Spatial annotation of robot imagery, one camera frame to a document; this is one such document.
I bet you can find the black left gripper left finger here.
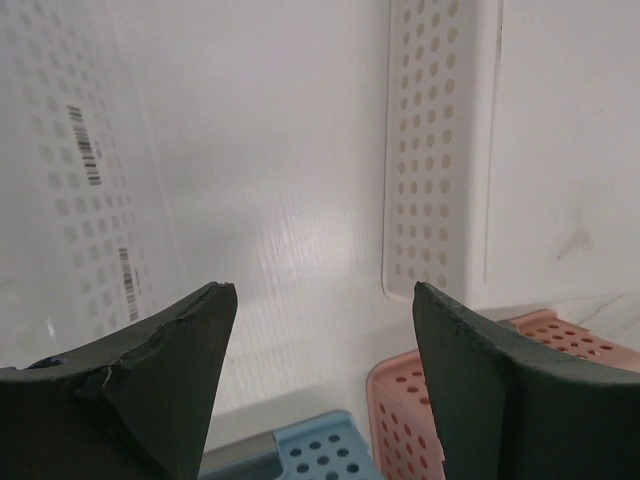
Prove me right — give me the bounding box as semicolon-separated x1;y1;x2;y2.
1;282;238;479

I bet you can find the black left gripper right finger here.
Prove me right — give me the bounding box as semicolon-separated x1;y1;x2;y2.
412;283;639;479

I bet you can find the pink plastic basket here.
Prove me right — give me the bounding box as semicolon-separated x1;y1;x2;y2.
366;310;639;480

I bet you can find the translucent white shallow basket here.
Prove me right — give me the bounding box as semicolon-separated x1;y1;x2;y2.
1;1;185;368

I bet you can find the light blue plastic basket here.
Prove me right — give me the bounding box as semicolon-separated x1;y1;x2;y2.
198;410;383;480

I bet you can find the cream white small basket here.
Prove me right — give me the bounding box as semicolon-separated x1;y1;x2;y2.
381;1;639;309

